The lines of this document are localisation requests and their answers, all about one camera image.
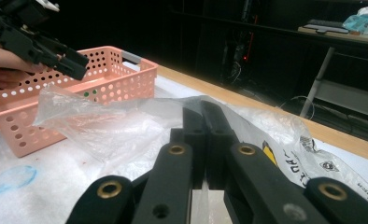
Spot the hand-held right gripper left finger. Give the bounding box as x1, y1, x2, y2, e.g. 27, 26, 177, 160
169, 106, 207, 190

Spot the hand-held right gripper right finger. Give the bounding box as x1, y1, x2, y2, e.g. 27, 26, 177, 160
200, 100, 240, 190

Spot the pink perforated plastic basket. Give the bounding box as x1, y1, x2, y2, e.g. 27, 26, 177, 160
0, 46, 159, 159

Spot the translucent smiley plastic bag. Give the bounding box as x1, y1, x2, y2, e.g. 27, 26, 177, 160
32, 83, 368, 224

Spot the grey metal stand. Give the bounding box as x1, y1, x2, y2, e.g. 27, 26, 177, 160
298, 46, 368, 121

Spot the dark keyboard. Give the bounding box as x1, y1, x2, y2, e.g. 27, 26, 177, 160
303, 19, 350, 35

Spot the wooden desk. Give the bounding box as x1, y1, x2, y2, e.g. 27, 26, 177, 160
297, 25, 368, 47

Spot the blue plastic packet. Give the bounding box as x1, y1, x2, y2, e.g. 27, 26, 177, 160
342, 6, 368, 35

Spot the bundle of floor cables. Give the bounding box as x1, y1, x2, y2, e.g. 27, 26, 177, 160
220, 29, 260, 87

